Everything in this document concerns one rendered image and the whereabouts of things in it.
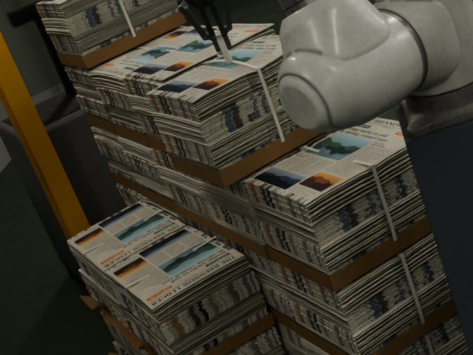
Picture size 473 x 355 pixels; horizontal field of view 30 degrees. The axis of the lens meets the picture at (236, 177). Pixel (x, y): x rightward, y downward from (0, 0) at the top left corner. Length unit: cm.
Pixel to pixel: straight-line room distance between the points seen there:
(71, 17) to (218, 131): 92
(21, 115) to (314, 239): 169
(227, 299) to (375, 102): 103
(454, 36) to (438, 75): 7
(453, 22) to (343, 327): 83
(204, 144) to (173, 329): 50
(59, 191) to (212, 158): 145
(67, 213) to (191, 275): 125
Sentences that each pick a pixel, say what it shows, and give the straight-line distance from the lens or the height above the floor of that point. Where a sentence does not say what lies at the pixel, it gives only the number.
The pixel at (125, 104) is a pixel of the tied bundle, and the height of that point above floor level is 97.
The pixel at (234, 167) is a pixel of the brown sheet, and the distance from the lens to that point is 209.
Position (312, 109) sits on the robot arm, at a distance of 137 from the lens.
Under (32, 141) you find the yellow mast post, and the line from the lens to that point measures 338.
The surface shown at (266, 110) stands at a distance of 212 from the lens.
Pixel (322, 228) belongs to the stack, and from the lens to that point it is 191.
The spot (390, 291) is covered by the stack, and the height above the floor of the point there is 53.
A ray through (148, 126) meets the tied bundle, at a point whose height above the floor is 91.
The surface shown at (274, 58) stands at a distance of 213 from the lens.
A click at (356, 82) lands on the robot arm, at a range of 137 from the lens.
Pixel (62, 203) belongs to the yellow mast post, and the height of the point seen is 54.
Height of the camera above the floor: 157
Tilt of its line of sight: 20 degrees down
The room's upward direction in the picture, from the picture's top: 21 degrees counter-clockwise
